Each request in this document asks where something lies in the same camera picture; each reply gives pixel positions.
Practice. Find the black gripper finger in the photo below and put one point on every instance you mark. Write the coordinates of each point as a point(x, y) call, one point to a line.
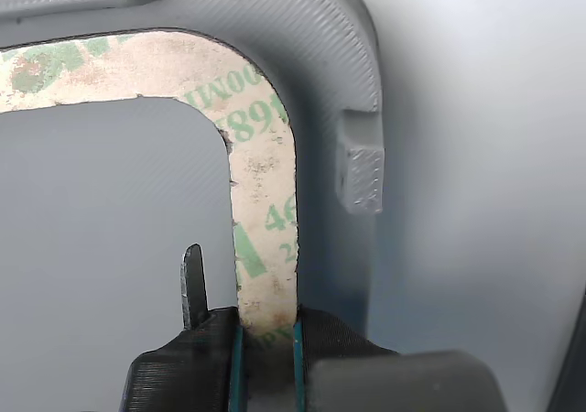
point(329, 339)
point(201, 366)

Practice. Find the beige adhesive tape strip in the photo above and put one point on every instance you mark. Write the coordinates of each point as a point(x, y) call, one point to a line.
point(265, 192)

